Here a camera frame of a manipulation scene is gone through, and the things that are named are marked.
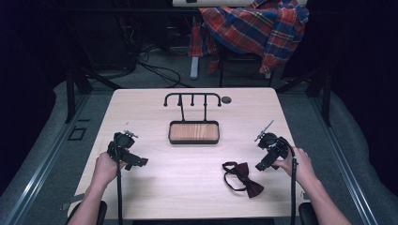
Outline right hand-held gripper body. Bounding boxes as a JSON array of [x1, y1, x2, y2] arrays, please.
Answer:
[[254, 132, 289, 173]]

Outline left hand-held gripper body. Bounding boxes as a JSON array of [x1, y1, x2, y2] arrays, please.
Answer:
[[106, 131, 149, 172]]

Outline person's left hand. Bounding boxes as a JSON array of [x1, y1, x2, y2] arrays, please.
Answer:
[[92, 151, 129, 189]]

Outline person's right hand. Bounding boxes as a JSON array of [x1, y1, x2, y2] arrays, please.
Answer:
[[272, 146, 317, 186]]

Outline dark red bow tie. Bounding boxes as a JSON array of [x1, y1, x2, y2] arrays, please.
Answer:
[[222, 160, 265, 200]]

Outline black rack with wooden tray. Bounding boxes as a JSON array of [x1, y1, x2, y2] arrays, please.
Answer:
[[162, 92, 222, 145]]

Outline black metal stand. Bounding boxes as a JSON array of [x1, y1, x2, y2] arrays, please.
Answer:
[[274, 67, 333, 128], [64, 60, 124, 125]]

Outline red blue plaid cloth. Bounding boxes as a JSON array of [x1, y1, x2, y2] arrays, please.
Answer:
[[188, 0, 311, 75]]

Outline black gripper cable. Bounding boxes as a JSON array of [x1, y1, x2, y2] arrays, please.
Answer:
[[278, 136, 299, 225], [112, 134, 124, 225]]

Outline black floor cables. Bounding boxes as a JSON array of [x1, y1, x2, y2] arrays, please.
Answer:
[[134, 43, 193, 89]]

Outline black chair frame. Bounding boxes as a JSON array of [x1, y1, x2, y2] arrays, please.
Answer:
[[217, 43, 276, 89]]

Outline metal floor rail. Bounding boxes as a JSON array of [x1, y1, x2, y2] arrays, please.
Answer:
[[2, 93, 92, 225], [308, 93, 381, 225]]

